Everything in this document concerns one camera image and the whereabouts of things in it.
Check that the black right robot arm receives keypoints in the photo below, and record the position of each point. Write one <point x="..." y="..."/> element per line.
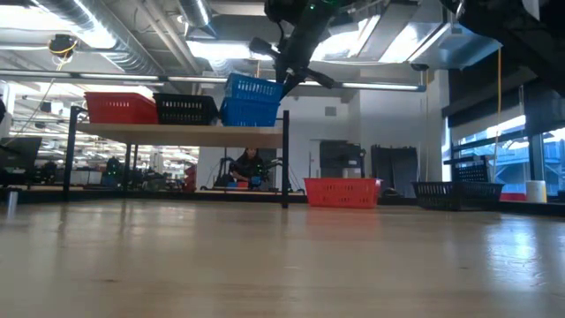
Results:
<point x="507" y="26"/>

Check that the light wooden shelf board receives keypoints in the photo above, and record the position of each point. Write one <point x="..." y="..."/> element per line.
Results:
<point x="176" y="134"/>

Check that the black shelf leg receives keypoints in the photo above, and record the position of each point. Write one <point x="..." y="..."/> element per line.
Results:
<point x="128" y="168"/>

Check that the black cabinet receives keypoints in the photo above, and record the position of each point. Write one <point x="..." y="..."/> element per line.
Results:
<point x="395" y="168"/>
<point x="340" y="152"/>

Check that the person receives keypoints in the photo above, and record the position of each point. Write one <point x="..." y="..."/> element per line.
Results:
<point x="248" y="165"/>

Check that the red low object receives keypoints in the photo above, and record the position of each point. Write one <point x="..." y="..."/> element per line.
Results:
<point x="512" y="197"/>

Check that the white cylinder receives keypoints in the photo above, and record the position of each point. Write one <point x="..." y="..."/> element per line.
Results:
<point x="536" y="192"/>

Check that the grey wall vent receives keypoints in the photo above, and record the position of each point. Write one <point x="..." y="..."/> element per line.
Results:
<point x="330" y="111"/>

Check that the black shelf post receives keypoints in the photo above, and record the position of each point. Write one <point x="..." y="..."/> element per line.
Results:
<point x="67" y="168"/>
<point x="285" y="176"/>

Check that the silver round air duct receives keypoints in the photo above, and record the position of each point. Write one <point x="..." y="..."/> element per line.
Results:
<point x="110" y="40"/>
<point x="196" y="11"/>

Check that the silver rectangular air duct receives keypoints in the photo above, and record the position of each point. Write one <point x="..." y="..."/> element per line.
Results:
<point x="441" y="44"/>

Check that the small grey post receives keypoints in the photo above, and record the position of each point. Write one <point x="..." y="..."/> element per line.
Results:
<point x="12" y="201"/>

